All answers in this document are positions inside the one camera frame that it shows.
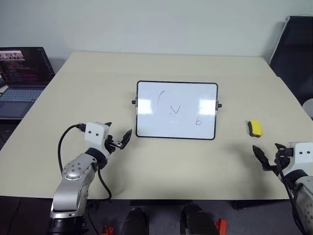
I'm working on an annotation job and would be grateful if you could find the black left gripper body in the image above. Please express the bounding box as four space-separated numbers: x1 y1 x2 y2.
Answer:
103 134 123 156

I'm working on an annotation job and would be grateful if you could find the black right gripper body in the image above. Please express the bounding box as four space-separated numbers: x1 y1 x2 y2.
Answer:
261 147 294 177

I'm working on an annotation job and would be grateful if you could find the yellow and black sponge eraser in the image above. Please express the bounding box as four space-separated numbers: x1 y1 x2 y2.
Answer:
246 119 265 137

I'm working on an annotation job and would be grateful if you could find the grey rounded chair part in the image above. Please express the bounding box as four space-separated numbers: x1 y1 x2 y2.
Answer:
301 98 313 121

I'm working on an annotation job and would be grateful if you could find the small black-framed whiteboard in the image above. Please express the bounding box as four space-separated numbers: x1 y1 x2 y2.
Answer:
131 80 223 141

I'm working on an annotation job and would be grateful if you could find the orange plastic part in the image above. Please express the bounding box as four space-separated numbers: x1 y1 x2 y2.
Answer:
98 225 114 235
214 218 227 235

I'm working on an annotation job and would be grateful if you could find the dark rounded shape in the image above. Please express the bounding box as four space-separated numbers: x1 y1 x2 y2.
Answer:
179 203 215 235
121 207 150 235

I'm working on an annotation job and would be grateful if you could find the open dark laptop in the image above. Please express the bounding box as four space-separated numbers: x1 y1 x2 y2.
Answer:
0 47 56 120

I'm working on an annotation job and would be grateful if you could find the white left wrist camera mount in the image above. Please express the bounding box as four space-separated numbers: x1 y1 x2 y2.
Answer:
84 121 110 158

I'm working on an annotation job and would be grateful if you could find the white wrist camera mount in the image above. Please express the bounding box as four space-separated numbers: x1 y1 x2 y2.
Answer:
288 141 313 172
84 121 110 158

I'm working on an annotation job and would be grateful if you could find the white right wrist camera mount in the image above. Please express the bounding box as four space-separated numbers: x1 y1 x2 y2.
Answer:
288 141 313 172

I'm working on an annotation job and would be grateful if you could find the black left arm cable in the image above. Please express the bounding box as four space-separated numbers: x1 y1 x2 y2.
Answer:
57 123 112 200

